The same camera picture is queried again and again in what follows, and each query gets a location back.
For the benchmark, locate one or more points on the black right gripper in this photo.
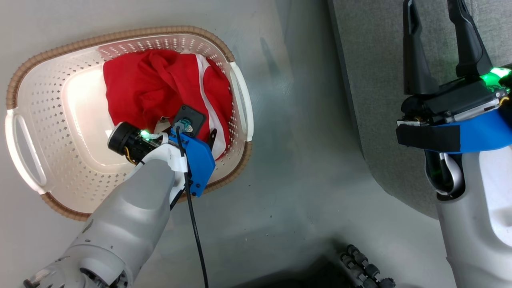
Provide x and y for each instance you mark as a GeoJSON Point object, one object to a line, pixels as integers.
{"type": "Point", "coordinates": [452, 100]}

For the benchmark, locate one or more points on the white perforated laundry basket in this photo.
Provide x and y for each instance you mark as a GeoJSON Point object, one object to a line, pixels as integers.
{"type": "Point", "coordinates": [52, 120]}

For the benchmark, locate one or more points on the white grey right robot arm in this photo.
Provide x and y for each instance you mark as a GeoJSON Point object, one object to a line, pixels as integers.
{"type": "Point", "coordinates": [480, 208]}

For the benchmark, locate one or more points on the red and white garment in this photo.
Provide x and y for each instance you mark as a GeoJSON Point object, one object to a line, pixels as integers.
{"type": "Point", "coordinates": [152, 88]}

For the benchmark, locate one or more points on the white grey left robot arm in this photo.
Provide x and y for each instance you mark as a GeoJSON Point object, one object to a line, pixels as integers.
{"type": "Point", "coordinates": [128, 216]}

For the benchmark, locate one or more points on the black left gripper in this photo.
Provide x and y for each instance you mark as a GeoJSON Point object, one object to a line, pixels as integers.
{"type": "Point", "coordinates": [132, 142]}

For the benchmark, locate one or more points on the black robot base roller wheel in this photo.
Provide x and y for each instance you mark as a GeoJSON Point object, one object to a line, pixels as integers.
{"type": "Point", "coordinates": [366, 268]}

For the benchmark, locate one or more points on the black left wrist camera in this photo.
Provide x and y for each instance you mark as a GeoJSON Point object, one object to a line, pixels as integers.
{"type": "Point", "coordinates": [188, 119]}

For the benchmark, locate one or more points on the grey fabric sofa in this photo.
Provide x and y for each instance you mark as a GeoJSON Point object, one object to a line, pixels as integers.
{"type": "Point", "coordinates": [376, 100]}

